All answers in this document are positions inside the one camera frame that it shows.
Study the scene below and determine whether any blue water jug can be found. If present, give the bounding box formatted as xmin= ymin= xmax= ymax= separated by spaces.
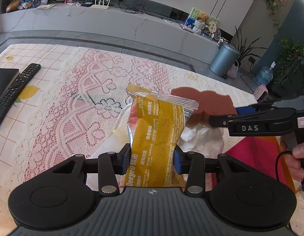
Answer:
xmin=253 ymin=61 xmax=276 ymax=86

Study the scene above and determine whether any red gift box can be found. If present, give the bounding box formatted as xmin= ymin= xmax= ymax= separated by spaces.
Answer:
xmin=223 ymin=137 xmax=278 ymax=178

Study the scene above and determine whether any brown sponge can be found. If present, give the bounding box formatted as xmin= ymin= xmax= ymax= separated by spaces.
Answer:
xmin=171 ymin=87 xmax=238 ymax=126

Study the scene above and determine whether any orange cardboard box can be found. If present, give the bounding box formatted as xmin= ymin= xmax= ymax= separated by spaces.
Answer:
xmin=269 ymin=136 xmax=301 ymax=194

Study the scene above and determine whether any pink small heater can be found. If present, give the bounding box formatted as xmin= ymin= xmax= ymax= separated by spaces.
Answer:
xmin=253 ymin=84 xmax=268 ymax=103

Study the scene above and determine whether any lace tablecloth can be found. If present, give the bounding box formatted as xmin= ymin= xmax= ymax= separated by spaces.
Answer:
xmin=0 ymin=43 xmax=304 ymax=236

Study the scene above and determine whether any right hand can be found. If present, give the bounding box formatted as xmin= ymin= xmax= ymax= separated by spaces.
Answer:
xmin=284 ymin=142 xmax=304 ymax=182

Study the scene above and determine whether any yellow snack packet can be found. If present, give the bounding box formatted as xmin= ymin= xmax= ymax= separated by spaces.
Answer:
xmin=124 ymin=84 xmax=199 ymax=188

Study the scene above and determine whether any potted green plant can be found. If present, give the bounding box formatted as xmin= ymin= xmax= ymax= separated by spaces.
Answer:
xmin=234 ymin=27 xmax=267 ymax=66

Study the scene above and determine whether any black remote control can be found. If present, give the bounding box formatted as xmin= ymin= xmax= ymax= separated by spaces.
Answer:
xmin=0 ymin=63 xmax=41 ymax=125

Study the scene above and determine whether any grey tv console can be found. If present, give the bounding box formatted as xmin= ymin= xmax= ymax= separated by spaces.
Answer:
xmin=0 ymin=4 xmax=219 ymax=63

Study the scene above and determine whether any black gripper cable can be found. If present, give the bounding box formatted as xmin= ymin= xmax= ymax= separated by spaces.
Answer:
xmin=274 ymin=151 xmax=294 ymax=185

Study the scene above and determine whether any black flat box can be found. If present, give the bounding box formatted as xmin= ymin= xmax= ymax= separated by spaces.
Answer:
xmin=0 ymin=68 xmax=19 ymax=96

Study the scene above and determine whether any blue metal trash bin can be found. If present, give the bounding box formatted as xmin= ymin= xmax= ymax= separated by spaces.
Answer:
xmin=209 ymin=42 xmax=240 ymax=78

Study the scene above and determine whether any white crumpled cloth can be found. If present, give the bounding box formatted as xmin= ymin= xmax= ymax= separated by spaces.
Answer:
xmin=91 ymin=104 xmax=224 ymax=158

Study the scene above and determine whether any white wifi router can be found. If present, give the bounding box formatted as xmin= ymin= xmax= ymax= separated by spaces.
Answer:
xmin=91 ymin=0 xmax=111 ymax=10

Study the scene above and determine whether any teddy bear decoration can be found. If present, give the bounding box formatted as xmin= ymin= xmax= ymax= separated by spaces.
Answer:
xmin=196 ymin=11 xmax=209 ymax=23

